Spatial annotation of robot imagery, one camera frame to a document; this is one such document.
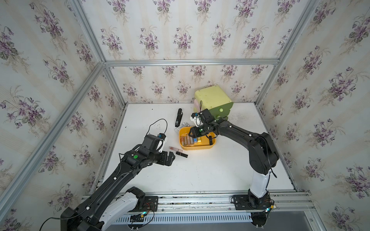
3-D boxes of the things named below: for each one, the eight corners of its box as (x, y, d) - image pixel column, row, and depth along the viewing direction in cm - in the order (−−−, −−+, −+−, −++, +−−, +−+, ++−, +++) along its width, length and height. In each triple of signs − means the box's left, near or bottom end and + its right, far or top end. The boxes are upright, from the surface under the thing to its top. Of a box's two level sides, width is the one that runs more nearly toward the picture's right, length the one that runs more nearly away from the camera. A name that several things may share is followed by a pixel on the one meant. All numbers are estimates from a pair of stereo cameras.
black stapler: (175, 126, 106) (175, 123, 103) (178, 111, 116) (178, 108, 113) (180, 127, 106) (180, 123, 103) (183, 112, 116) (183, 108, 112)
